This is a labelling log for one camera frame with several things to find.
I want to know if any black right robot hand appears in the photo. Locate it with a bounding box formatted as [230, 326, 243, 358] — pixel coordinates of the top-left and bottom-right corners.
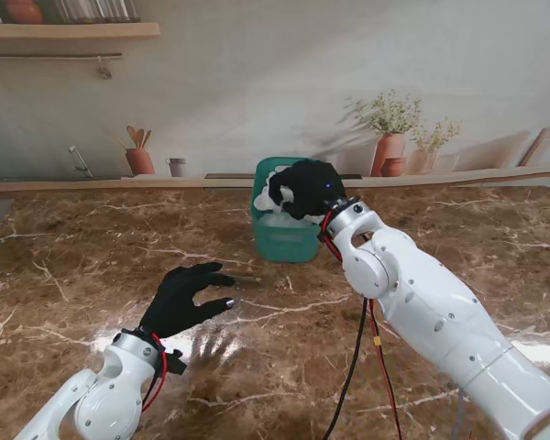
[266, 159, 348, 223]

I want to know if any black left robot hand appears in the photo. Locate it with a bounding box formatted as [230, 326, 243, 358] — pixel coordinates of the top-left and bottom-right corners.
[138, 262, 237, 339]

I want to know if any green plastic basket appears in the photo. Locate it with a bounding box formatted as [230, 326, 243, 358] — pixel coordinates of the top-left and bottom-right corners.
[250, 157, 325, 264]

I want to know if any terracotta pot with wooden utensils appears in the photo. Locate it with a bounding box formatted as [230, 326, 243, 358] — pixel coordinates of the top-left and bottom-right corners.
[124, 126, 156, 175]

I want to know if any row of glass jars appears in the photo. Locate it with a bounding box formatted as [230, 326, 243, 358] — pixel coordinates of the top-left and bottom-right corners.
[54, 0, 141, 24]

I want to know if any terracotta jar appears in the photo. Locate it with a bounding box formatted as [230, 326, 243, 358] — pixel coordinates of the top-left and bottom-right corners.
[4, 0, 44, 24]

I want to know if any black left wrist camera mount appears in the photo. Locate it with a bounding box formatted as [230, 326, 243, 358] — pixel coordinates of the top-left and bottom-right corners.
[167, 348, 187, 375]

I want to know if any red black left arm cable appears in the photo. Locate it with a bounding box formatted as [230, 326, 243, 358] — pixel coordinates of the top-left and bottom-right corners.
[141, 333, 169, 412]

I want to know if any red black arm cable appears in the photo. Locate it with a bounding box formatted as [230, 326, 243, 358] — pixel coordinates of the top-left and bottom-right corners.
[141, 333, 169, 412]
[320, 208, 404, 440]

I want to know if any red black right arm cable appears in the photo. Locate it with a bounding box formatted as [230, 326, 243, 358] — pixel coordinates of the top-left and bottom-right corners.
[320, 208, 404, 440]

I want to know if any grey right arm cable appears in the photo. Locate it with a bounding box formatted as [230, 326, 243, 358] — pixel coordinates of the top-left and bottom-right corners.
[452, 389, 472, 440]

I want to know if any metal hanging rail with hook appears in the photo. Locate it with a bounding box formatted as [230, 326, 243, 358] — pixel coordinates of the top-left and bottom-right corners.
[0, 51, 123, 80]

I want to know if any light wooden wall shelf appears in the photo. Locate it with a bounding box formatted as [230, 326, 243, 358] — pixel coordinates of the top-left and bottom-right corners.
[0, 22, 160, 43]

